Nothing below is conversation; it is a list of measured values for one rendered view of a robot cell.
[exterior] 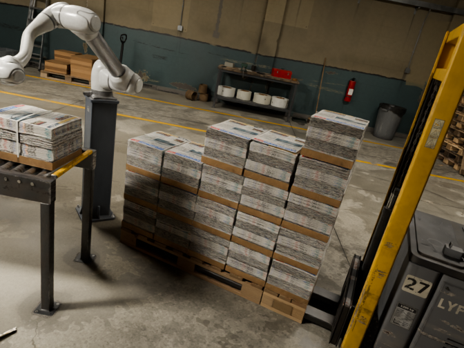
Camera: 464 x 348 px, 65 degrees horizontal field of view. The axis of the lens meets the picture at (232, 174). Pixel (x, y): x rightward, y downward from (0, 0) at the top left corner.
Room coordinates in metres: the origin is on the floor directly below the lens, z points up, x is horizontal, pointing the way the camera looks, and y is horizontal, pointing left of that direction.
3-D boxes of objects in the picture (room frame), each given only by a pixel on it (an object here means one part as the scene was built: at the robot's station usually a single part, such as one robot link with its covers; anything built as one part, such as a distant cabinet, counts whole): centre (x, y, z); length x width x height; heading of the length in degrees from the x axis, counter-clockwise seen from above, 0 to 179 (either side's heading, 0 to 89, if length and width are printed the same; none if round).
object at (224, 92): (8.49, -0.15, 0.55); 1.80 x 0.70 x 1.09; 91
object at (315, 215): (2.10, -0.55, 0.65); 0.39 x 0.30 x 1.29; 160
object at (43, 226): (1.60, 0.88, 0.34); 0.06 x 0.06 x 0.68; 1
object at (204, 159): (2.30, 0.01, 0.86); 0.38 x 0.29 x 0.04; 160
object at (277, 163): (2.20, -0.27, 0.95); 0.38 x 0.29 x 0.23; 159
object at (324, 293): (2.27, -0.42, 0.05); 1.05 x 0.10 x 0.04; 70
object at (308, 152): (2.10, -0.55, 0.63); 0.38 x 0.29 x 0.97; 160
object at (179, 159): (2.35, 0.13, 0.42); 1.17 x 0.39 x 0.83; 70
